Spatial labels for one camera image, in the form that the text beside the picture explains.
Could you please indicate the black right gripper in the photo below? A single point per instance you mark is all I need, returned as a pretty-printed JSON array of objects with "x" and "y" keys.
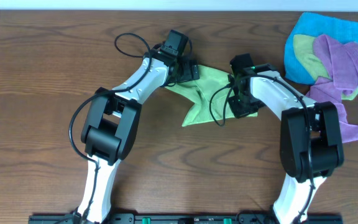
[{"x": 239, "y": 113}]

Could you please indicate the purple cloth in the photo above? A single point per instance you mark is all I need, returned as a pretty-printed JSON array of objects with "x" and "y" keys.
[{"x": 323, "y": 90}]

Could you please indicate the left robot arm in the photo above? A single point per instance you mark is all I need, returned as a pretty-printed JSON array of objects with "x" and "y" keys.
[{"x": 110, "y": 129}]

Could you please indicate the blue cloth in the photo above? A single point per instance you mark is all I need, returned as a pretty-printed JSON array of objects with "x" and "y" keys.
[{"x": 312, "y": 24}]

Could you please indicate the olive green cloth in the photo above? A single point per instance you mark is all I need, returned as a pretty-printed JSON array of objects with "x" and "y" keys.
[{"x": 309, "y": 59}]

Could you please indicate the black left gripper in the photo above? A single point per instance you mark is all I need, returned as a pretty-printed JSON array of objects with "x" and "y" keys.
[{"x": 190, "y": 74}]

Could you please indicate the light green cloth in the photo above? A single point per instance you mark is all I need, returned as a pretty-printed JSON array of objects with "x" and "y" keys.
[{"x": 208, "y": 95}]

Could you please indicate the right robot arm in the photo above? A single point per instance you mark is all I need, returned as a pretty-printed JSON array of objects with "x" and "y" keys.
[{"x": 310, "y": 140}]

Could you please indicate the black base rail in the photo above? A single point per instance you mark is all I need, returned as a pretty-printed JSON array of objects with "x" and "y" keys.
[{"x": 129, "y": 218}]

